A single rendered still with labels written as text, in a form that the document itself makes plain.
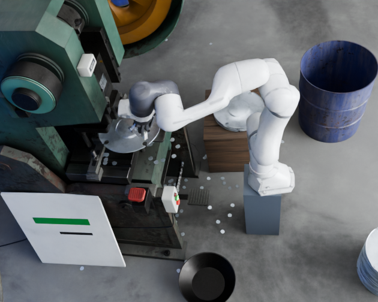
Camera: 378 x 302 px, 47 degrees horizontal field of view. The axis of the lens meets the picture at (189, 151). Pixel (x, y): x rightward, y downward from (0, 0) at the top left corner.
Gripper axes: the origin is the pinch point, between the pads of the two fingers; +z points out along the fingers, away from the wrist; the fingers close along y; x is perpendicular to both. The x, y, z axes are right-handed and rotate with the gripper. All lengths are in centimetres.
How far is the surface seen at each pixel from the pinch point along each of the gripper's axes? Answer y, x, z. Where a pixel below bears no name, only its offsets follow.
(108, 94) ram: -0.8, 22.6, -2.4
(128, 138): -3.4, 7.6, 14.6
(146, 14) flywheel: 34, 39, -10
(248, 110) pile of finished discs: 67, -8, 52
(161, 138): 7.2, -2.8, 11.4
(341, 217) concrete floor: 69, -86, 66
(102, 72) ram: 1.4, 27.5, -11.3
